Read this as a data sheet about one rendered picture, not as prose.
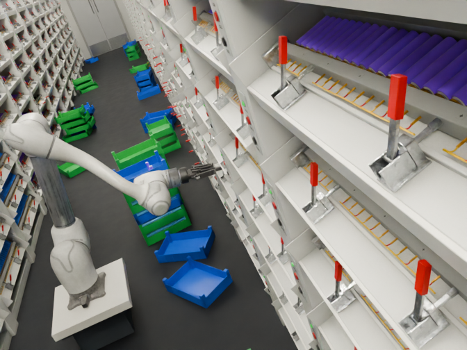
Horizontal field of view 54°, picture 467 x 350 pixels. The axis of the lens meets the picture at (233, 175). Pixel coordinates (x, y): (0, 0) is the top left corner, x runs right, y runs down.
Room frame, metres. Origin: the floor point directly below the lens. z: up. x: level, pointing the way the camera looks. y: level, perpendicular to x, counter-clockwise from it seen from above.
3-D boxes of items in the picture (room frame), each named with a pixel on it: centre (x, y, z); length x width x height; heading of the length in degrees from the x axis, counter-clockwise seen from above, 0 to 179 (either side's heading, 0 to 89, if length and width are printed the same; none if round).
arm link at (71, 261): (1.83, 0.84, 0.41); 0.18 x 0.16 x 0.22; 10
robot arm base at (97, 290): (1.80, 0.83, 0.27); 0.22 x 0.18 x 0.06; 6
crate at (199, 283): (1.89, 0.35, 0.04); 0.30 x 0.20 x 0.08; 41
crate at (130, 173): (2.56, 0.52, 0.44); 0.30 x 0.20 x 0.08; 105
